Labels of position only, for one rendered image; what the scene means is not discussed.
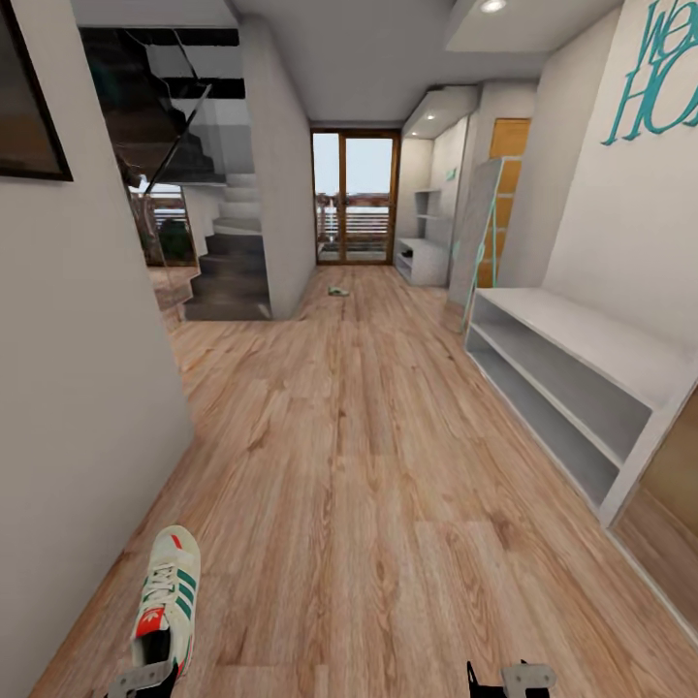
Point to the fixed window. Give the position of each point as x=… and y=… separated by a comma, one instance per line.
x=134, y=188

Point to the door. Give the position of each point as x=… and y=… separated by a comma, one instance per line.
x=354, y=175
x=508, y=141

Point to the stairs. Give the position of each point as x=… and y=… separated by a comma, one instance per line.
x=163, y=91

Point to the standing mirror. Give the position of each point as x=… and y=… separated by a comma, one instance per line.
x=469, y=252

